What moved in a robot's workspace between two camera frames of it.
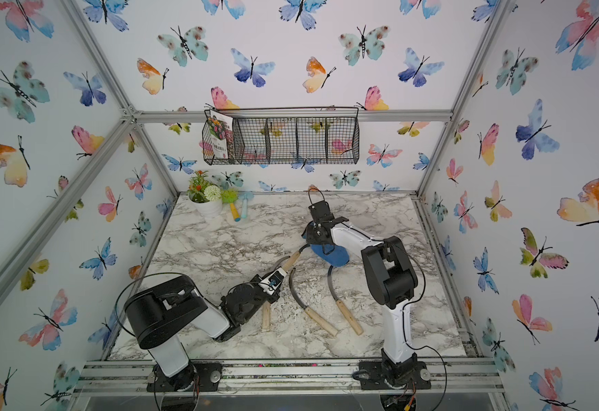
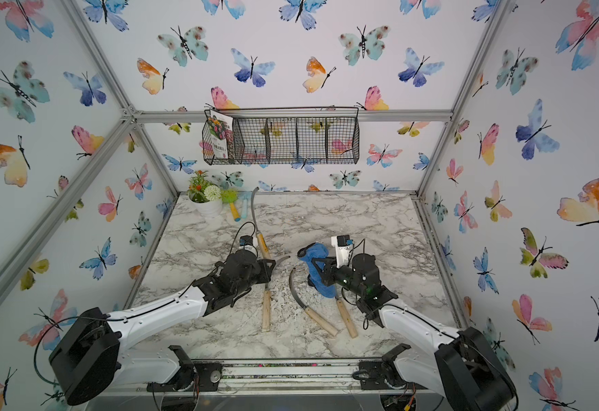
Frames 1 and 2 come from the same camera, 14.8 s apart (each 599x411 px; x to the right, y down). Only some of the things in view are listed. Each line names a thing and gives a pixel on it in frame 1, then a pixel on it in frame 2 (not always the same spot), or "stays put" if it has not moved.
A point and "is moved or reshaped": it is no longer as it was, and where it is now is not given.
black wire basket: x=322 y=135 stays put
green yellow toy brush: x=231 y=196 stays put
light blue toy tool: x=246 y=195 stays put
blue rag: x=331 y=254 is moved or reshaped
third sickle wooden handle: x=321 y=321 stays put
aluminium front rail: x=287 y=379 stays put
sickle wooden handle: x=294 y=258 → x=263 y=248
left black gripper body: x=257 y=299 → x=255 y=272
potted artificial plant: x=205 y=198 stays put
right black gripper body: x=311 y=233 → x=345 y=279
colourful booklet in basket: x=220 y=128 stays put
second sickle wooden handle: x=266 y=312 stays put
